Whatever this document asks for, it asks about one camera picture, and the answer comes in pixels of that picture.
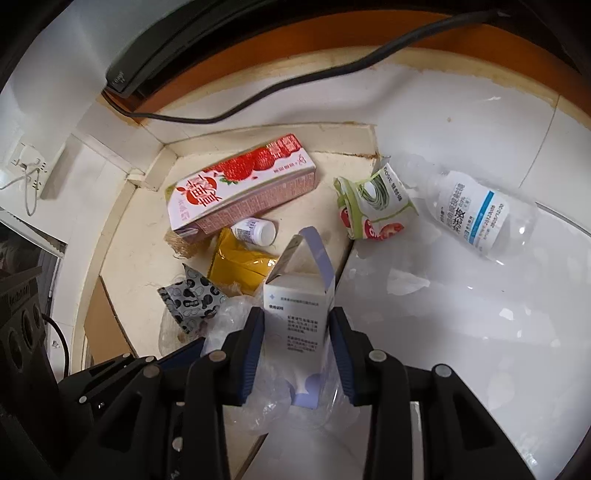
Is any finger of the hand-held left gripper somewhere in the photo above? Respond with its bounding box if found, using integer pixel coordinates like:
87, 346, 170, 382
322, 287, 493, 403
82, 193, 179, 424
60, 339, 206, 416

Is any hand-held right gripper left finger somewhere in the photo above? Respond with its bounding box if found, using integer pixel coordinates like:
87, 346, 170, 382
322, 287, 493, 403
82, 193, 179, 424
76, 307, 266, 480

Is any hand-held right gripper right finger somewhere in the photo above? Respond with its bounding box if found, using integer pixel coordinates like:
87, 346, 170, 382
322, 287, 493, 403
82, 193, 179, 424
329, 308, 532, 480

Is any clear plastic bag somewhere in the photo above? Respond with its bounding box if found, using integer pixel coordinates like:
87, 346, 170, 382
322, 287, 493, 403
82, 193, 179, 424
159, 295, 365, 432

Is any white medicine box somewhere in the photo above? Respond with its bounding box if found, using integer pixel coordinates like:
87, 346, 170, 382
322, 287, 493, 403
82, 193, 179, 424
263, 226, 337, 409

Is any strawberry milk carton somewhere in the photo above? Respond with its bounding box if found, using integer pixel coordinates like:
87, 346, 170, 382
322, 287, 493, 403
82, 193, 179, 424
165, 134, 318, 237

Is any black white patterned wrapper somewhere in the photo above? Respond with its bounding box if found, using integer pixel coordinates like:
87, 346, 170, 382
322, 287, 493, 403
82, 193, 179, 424
157, 264, 227, 335

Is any brown cardboard sheet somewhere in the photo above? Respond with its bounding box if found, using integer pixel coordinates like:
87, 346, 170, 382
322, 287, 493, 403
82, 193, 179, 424
83, 277, 134, 358

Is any yellow wrapper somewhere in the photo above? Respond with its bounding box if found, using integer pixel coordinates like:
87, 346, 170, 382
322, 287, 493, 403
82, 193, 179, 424
208, 226, 280, 296

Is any brown fibre scrap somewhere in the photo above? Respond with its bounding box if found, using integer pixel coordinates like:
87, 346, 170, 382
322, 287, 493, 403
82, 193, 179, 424
166, 231, 199, 259

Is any window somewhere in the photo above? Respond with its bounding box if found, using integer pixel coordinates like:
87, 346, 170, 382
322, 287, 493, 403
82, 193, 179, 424
0, 208, 68, 278

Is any small white pill bottle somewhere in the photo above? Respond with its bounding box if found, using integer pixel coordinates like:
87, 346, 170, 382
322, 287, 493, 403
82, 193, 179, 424
231, 218, 278, 245

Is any clear plastic bottle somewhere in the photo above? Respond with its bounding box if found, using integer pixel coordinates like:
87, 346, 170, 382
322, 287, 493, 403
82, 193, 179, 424
406, 157, 541, 264

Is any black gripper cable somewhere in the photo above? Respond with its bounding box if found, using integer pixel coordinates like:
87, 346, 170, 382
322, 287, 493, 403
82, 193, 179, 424
41, 314, 71, 370

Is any white cable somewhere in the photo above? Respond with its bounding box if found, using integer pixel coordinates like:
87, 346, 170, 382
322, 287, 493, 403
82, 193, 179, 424
0, 159, 47, 217

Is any white wall socket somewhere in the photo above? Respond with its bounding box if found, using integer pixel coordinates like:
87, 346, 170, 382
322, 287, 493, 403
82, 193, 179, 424
0, 138, 51, 199

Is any thick black cable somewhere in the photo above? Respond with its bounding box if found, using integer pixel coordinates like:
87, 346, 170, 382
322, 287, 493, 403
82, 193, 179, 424
102, 4, 522, 125

